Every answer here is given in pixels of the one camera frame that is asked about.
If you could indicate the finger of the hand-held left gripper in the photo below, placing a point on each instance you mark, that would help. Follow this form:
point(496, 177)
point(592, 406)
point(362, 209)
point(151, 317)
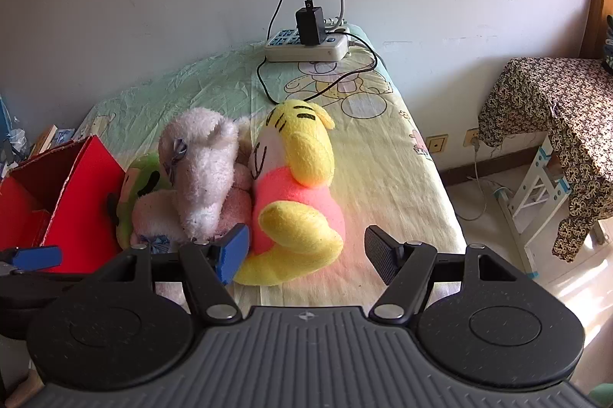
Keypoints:
point(38, 257)

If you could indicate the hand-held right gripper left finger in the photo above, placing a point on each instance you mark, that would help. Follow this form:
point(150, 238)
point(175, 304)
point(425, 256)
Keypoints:
point(234, 252)

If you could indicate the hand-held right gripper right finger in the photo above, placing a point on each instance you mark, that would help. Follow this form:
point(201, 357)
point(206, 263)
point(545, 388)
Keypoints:
point(380, 254)

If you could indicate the yellow tiger plush toy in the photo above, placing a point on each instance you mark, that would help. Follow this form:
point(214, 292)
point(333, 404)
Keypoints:
point(297, 207)

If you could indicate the red cardboard box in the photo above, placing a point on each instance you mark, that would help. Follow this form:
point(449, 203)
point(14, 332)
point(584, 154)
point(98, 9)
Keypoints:
point(91, 197)

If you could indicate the white plush rabbit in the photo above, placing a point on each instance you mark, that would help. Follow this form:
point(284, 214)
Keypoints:
point(201, 168)

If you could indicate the green plush toy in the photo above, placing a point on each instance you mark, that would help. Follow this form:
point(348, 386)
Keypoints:
point(141, 173)

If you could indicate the cartoon print bedsheet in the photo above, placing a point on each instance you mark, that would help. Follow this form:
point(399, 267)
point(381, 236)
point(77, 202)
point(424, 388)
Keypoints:
point(383, 159)

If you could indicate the clear plastic bag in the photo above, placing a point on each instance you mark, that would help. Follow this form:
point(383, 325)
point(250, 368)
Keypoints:
point(19, 142)

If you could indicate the orange book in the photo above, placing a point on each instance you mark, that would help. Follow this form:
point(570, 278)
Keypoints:
point(44, 141)

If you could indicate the blue cover book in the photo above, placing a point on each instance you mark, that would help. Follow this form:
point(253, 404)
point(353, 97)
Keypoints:
point(66, 136)

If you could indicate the blue bag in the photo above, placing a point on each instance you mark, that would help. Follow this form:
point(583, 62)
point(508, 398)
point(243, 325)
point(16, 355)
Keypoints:
point(5, 120)

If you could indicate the white step stool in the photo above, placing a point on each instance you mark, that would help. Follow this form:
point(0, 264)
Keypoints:
point(527, 187)

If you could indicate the white power strip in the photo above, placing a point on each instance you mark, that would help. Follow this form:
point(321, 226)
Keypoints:
point(311, 52)

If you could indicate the brown patterned cloth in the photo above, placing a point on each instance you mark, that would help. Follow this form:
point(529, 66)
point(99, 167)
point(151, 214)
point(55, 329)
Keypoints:
point(550, 101)

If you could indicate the black charger adapter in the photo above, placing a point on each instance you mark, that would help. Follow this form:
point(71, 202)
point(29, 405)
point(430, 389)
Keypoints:
point(309, 25)

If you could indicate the green object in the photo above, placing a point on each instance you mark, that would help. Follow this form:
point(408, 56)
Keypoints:
point(601, 396)

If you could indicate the stacked folded clothes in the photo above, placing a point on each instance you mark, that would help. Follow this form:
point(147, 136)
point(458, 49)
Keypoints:
point(608, 49)

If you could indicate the yellow wall socket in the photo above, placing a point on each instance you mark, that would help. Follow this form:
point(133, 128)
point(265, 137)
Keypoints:
point(436, 144)

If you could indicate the wall socket with plug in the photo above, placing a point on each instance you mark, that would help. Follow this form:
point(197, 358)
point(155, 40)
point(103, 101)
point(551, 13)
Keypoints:
point(471, 139)

